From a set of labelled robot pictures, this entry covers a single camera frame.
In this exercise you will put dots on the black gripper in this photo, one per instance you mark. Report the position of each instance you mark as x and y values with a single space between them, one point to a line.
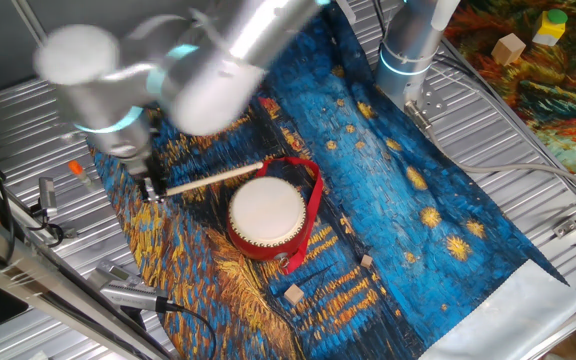
150 167

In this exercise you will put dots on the wooden drumstick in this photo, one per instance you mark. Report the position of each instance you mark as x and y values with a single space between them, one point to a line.
218 177

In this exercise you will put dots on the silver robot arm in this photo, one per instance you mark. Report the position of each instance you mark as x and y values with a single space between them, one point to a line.
193 65

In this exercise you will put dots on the red drum white skin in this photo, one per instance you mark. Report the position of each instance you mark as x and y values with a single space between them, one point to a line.
267 212

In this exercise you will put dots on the white glue stick orange cap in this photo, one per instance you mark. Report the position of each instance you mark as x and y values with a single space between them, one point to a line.
80 175

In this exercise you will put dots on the silver digital scale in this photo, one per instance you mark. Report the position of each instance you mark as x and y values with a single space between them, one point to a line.
113 272

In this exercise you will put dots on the larger small wooden cube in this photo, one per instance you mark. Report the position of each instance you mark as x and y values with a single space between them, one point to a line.
294 294

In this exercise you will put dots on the thin metal rod with clamp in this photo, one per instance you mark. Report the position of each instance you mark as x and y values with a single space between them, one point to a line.
27 20

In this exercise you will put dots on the tiny wooden cube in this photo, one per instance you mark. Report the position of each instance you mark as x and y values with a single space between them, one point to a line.
366 261

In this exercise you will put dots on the blue yellow painted cloth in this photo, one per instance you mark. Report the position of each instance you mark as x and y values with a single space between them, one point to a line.
393 210

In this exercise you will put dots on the big wooden cube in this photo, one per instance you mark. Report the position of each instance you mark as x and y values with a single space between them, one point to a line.
508 49

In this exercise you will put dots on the orange green painted cloth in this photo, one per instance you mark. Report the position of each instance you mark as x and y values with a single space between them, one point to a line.
543 95

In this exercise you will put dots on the yellow block green cap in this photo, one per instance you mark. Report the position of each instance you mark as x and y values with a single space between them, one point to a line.
548 31

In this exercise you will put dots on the aluminium frame bar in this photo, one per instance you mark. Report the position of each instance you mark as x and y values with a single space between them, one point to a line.
18 265

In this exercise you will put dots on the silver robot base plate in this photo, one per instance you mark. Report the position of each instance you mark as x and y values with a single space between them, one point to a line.
430 100

